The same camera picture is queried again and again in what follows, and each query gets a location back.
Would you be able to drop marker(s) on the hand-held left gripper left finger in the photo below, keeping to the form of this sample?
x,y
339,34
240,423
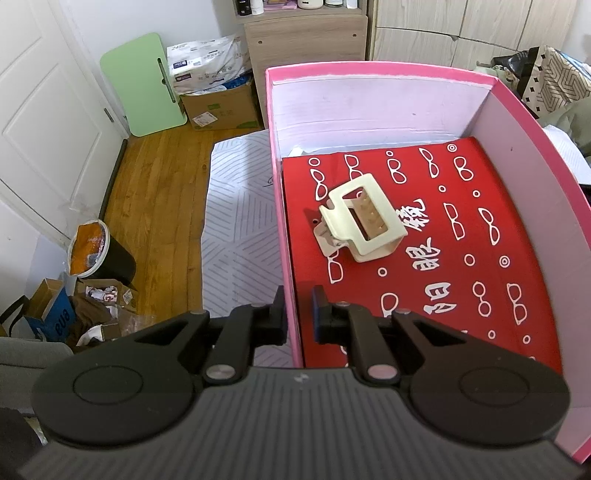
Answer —
x,y
279,307

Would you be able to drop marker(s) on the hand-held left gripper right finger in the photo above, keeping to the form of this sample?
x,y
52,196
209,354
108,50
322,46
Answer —
x,y
318,307

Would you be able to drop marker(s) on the cream hair claw clip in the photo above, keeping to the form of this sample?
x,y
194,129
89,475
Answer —
x,y
392,230

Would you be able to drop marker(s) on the pink cardboard box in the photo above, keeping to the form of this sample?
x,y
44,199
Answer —
x,y
369,106

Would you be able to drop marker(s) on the red printed cloth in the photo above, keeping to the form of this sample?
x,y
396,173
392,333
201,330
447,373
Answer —
x,y
415,194

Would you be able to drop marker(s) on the black trash bin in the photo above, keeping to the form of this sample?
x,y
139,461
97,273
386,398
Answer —
x,y
117,263

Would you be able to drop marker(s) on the cardboard box with scraps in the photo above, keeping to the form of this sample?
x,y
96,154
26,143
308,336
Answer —
x,y
108,300

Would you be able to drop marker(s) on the orange plastic bag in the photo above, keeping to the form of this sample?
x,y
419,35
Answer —
x,y
87,244

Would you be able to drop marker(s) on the brown cardboard box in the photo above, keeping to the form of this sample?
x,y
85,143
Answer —
x,y
217,108

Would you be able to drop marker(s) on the blue cardboard box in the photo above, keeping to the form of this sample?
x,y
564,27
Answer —
x,y
57,318

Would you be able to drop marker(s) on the toilet paper pack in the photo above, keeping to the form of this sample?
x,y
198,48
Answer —
x,y
207,60

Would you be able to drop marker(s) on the grey chair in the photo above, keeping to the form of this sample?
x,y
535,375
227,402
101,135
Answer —
x,y
27,364

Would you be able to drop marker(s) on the green folding board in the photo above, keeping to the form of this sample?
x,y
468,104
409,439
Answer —
x,y
138,83

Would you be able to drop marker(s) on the wooden shelf cabinet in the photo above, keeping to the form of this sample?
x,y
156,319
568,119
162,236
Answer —
x,y
304,37

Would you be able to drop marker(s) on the pink pads stack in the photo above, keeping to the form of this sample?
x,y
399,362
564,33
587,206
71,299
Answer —
x,y
279,4

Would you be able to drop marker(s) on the white jar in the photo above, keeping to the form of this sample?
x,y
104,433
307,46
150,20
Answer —
x,y
309,3

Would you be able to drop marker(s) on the black small container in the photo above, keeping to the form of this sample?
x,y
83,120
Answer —
x,y
242,5

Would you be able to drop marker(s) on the light wooden wardrobe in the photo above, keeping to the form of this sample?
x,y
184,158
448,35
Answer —
x,y
438,27

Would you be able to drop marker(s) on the green blanket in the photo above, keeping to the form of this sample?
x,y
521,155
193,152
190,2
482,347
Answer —
x,y
572,124

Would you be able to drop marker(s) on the white door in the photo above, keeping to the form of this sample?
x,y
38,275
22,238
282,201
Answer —
x,y
46,92

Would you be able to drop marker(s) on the geometric patterned bag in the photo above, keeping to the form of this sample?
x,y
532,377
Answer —
x,y
558,78

